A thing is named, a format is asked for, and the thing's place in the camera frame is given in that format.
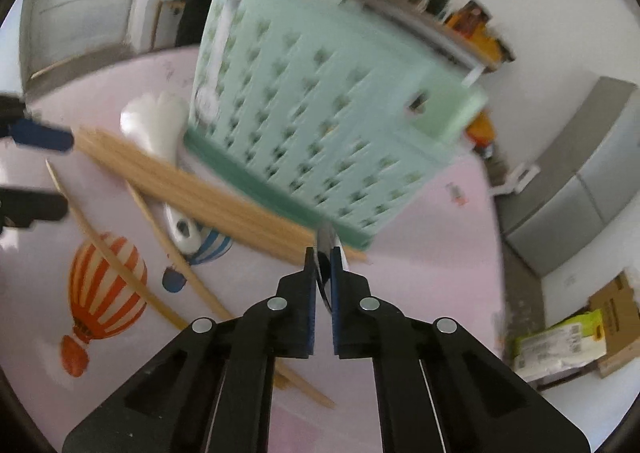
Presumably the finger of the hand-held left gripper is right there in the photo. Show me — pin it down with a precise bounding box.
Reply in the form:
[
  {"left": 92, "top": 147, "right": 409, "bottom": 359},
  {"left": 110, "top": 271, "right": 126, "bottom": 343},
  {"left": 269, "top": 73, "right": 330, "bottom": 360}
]
[
  {"left": 0, "top": 188, "right": 69, "bottom": 234},
  {"left": 0, "top": 96, "right": 76, "bottom": 154}
]

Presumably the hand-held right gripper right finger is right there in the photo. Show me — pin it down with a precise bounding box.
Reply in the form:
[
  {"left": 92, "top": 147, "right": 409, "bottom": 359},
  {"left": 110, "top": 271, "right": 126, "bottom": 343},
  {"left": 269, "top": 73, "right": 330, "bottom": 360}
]
[{"left": 330, "top": 245, "right": 591, "bottom": 453}]

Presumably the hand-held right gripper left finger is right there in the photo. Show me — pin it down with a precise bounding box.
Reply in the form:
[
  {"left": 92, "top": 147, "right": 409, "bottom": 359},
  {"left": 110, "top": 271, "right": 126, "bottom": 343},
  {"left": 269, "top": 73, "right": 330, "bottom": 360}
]
[{"left": 62, "top": 247, "right": 319, "bottom": 453}]

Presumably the grey spoon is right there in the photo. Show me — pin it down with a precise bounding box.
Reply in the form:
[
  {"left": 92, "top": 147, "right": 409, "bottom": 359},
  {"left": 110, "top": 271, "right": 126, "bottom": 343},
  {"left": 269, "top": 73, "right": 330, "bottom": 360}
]
[{"left": 316, "top": 220, "right": 341, "bottom": 314}]

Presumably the white rice paddle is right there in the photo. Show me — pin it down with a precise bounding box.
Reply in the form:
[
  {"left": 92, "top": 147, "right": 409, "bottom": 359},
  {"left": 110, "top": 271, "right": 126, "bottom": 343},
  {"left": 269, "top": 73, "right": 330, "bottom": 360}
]
[{"left": 120, "top": 92, "right": 204, "bottom": 254}]

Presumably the bundle of wooden chopsticks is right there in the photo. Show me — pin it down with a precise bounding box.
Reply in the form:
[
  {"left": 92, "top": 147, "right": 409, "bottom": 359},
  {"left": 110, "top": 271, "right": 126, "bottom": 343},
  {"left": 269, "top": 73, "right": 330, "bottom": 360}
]
[{"left": 45, "top": 127, "right": 368, "bottom": 409}]

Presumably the mint green utensil holder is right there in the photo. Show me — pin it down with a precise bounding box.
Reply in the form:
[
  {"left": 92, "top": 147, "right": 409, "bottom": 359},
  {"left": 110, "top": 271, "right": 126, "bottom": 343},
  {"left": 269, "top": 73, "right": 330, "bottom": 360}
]
[{"left": 182, "top": 0, "right": 489, "bottom": 252}]

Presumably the white plastic stool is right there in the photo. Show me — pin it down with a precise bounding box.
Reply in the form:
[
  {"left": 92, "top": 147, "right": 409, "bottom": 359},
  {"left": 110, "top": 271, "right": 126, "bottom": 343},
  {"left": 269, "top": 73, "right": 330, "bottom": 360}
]
[{"left": 490, "top": 165, "right": 542, "bottom": 196}]

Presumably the yellow bag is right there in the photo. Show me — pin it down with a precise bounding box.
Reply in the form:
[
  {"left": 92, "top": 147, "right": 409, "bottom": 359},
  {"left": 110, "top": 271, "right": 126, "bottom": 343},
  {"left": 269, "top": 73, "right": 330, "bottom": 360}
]
[{"left": 465, "top": 110, "right": 497, "bottom": 154}]

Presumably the silver refrigerator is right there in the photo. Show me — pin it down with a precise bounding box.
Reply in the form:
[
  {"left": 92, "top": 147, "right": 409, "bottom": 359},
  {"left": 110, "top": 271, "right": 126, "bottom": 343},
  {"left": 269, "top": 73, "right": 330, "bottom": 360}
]
[{"left": 499, "top": 77, "right": 640, "bottom": 279}]

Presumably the brown cardboard box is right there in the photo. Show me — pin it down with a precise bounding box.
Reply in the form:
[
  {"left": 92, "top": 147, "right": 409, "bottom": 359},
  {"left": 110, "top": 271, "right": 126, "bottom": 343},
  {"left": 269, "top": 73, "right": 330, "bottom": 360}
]
[{"left": 587, "top": 270, "right": 640, "bottom": 379}]

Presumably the orange bag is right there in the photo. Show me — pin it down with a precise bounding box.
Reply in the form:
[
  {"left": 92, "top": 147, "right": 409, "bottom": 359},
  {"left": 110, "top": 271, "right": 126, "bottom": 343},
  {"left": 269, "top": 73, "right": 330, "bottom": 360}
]
[{"left": 464, "top": 23, "right": 516, "bottom": 74}]

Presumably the white-framed side table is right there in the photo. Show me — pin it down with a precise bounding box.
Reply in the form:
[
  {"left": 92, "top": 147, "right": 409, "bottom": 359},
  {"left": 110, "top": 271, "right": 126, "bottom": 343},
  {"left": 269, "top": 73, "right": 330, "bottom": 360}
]
[{"left": 349, "top": 0, "right": 501, "bottom": 84}]

